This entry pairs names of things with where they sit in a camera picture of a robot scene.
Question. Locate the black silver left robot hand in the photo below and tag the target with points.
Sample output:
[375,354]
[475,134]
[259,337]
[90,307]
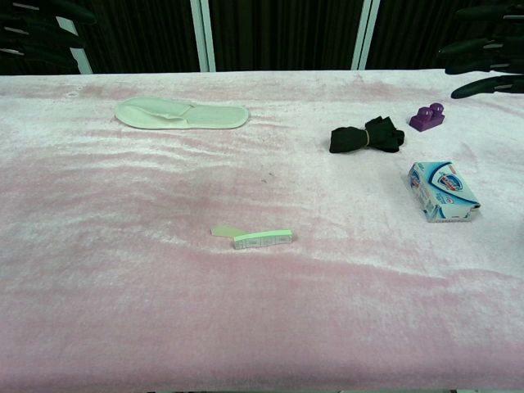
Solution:
[37,28]

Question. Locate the purple plastic building block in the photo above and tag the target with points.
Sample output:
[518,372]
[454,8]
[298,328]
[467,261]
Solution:
[425,120]

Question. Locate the white slanted frame post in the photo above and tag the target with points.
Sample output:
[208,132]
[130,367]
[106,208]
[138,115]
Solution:
[82,61]

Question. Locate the black sock bundle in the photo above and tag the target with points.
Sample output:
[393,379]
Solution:
[348,140]

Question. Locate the white double frame post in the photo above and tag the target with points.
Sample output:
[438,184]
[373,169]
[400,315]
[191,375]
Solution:
[365,37]
[204,37]

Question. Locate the blue white soap box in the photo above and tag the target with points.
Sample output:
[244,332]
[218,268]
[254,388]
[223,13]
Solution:
[444,188]

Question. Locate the white disposable slipper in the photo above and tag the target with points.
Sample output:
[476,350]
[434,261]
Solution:
[204,116]

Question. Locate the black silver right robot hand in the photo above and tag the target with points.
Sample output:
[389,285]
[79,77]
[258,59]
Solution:
[503,49]

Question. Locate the pink plush table cloth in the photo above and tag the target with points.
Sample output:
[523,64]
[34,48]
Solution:
[123,294]

